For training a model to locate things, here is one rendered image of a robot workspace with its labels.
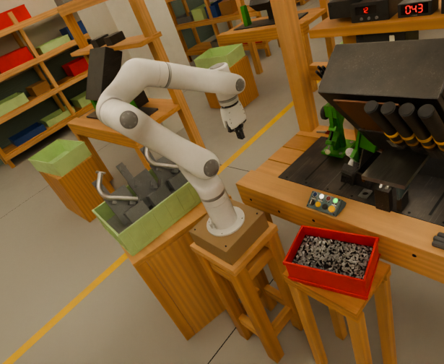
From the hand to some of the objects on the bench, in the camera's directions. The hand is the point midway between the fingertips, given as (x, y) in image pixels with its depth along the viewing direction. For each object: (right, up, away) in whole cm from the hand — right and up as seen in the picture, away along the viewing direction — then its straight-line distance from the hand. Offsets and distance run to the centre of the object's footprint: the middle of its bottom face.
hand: (240, 134), depth 152 cm
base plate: (+73, -21, +5) cm, 76 cm away
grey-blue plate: (+67, -31, -10) cm, 74 cm away
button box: (+41, -35, +6) cm, 54 cm away
